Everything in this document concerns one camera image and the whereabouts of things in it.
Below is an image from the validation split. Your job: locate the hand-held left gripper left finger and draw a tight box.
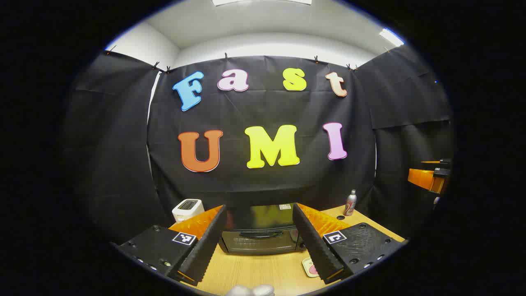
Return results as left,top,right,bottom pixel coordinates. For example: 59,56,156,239
116,204,228,287

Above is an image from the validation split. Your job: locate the long ceiling light panel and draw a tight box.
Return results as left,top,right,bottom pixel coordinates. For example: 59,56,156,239
212,0,313,6

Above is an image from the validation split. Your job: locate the silver and red drink bottle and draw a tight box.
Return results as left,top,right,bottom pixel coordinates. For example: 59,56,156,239
344,190,357,217

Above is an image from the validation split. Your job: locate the white toaster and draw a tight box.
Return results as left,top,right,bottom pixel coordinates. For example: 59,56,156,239
172,199,205,223

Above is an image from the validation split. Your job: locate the black electric oven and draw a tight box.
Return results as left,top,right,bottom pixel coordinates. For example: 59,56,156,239
218,203,307,255

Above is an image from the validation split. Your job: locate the black backdrop cloth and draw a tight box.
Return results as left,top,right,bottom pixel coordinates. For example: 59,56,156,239
62,44,454,243

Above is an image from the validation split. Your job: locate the small ceiling light panel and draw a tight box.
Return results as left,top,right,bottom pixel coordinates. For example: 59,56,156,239
379,28,405,46

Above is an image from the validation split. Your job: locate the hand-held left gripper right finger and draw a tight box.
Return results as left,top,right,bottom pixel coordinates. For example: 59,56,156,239
292,203,407,285

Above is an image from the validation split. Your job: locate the cream speckled food tray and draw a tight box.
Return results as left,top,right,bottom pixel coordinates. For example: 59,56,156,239
302,257,320,278

